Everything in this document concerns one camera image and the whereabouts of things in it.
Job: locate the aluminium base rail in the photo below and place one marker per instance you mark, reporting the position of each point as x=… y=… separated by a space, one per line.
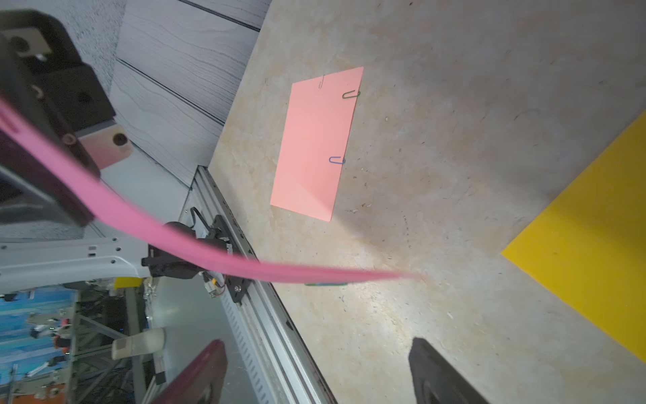
x=279 y=365

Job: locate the dark paperclip on pink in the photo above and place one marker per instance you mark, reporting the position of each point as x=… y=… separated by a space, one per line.
x=351 y=94

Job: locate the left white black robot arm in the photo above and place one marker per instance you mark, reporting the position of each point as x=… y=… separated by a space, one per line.
x=75 y=263

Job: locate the salmon pink paper sheet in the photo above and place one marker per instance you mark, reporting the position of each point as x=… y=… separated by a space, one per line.
x=317 y=126

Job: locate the magenta paper sheet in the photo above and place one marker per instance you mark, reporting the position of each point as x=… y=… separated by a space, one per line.
x=111 y=209

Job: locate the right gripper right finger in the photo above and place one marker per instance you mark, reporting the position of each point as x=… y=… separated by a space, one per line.
x=435 y=380

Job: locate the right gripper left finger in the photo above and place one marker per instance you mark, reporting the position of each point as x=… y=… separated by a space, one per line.
x=201 y=381

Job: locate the blue paperclip on pink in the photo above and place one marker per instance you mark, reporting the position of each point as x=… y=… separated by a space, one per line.
x=337 y=160

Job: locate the yellow paper sheet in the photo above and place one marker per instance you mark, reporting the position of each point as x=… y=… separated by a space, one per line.
x=588 y=246

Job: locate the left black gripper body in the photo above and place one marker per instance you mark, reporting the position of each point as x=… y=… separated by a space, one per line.
x=44 y=78

